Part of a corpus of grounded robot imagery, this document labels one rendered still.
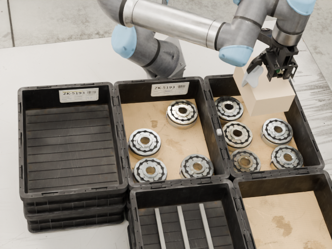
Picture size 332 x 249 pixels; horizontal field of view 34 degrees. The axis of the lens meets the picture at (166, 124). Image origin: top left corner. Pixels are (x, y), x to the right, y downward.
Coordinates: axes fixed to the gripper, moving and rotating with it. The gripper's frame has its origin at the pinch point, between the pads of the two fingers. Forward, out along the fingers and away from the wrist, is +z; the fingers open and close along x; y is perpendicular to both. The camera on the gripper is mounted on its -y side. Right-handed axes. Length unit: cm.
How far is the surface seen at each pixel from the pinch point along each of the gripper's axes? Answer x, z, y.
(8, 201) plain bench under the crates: -78, 40, 2
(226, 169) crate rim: -14.3, 16.8, 17.4
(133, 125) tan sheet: -35.3, 26.9, -10.5
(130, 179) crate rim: -42.4, 16.9, 15.2
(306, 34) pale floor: 103, 110, -120
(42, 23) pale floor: -54, 110, -152
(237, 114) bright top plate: -0.8, 23.7, -6.3
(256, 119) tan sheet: 6.3, 26.9, -5.6
